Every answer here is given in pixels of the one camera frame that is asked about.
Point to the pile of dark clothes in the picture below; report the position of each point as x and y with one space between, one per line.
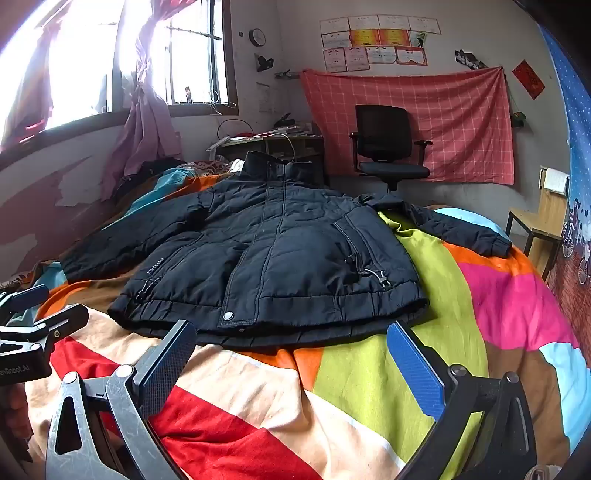
147 168

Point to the colourful striped blanket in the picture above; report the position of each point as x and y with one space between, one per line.
369 378

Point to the blue printed wall cloth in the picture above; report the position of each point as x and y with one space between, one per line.
575 161

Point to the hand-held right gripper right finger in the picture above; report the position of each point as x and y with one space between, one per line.
415 364

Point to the pink hanging garment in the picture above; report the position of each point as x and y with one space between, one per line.
143 134

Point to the round wall clock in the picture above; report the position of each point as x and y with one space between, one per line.
257 37

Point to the cluttered wooden desk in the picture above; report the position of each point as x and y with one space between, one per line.
240 145

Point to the small bottle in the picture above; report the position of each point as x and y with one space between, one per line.
188 95

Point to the red checked wall cloth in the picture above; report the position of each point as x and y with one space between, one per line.
461 115

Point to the group of wall certificates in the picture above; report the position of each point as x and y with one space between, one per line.
378 41

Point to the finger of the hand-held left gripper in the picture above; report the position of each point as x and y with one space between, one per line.
64 318
25 300

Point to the wooden chair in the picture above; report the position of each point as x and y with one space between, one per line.
538 221

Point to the cluster of wall photos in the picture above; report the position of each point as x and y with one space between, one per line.
468 59

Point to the black office chair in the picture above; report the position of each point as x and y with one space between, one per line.
383 131

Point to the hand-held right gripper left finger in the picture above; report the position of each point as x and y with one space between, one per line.
166 364

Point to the small green wall holder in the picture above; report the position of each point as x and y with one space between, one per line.
518 119

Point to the barred window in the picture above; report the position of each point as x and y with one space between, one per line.
194 50

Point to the dark navy padded jacket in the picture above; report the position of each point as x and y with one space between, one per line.
286 258

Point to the red paper wall decoration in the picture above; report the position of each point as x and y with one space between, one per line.
529 79

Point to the white wall calendar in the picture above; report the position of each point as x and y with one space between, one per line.
265 98

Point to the black wall hook item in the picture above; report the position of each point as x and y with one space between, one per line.
262 62

